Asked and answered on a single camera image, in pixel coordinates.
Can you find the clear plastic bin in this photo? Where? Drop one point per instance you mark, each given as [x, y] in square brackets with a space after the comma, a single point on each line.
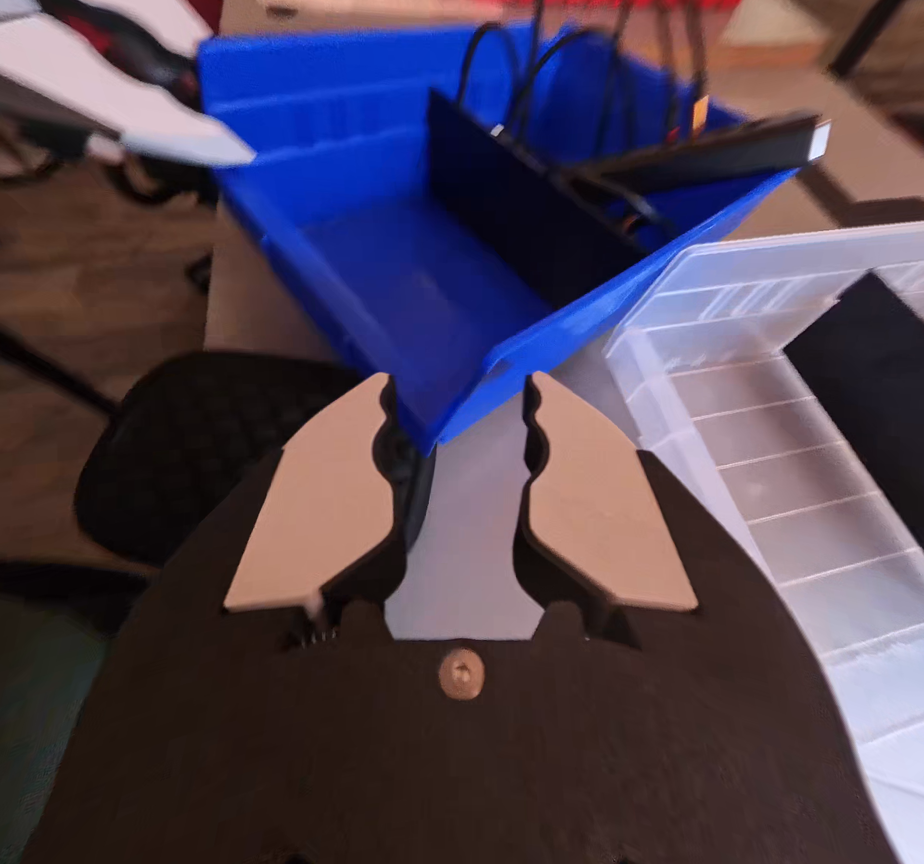
[758, 445]

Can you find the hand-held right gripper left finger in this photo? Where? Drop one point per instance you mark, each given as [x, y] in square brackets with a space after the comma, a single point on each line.
[325, 510]

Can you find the black USB hub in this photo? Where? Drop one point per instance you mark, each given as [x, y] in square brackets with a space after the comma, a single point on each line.
[722, 149]

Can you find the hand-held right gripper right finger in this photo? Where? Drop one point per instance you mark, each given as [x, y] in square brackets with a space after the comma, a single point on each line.
[599, 510]

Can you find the black bin divider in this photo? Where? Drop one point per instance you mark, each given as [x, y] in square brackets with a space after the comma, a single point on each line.
[866, 387]
[520, 214]

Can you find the blue plastic bin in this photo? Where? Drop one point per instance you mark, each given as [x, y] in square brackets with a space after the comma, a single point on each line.
[404, 265]

